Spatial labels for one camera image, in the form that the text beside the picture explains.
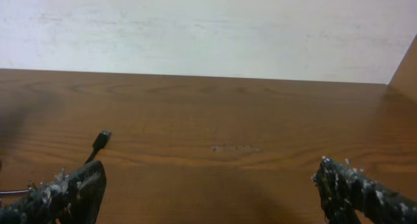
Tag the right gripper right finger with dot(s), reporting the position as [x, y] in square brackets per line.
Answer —
[343, 191]

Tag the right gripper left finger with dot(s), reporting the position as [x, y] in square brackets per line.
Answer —
[74, 198]

